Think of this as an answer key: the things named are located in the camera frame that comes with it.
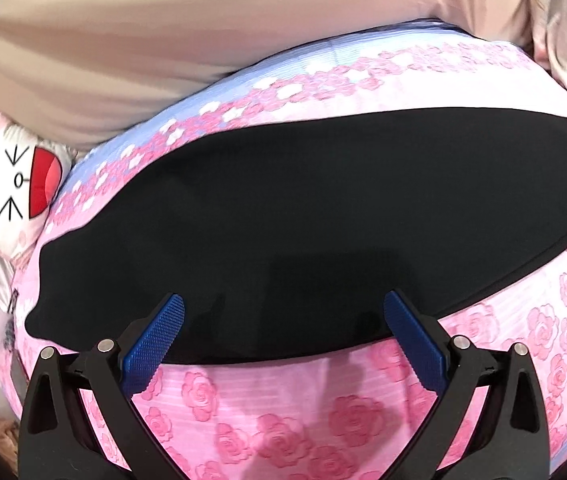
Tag black phone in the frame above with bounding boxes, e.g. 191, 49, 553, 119
10, 352, 30, 401

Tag black pants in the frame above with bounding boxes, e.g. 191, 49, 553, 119
24, 106, 567, 367

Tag beige curtain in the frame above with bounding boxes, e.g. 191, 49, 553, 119
0, 0, 539, 153

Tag pink floral bed sheet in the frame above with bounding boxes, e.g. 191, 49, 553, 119
6, 17, 567, 480

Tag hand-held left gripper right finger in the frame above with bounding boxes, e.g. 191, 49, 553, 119
382, 288, 552, 480

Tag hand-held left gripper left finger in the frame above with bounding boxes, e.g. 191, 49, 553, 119
18, 292, 190, 480

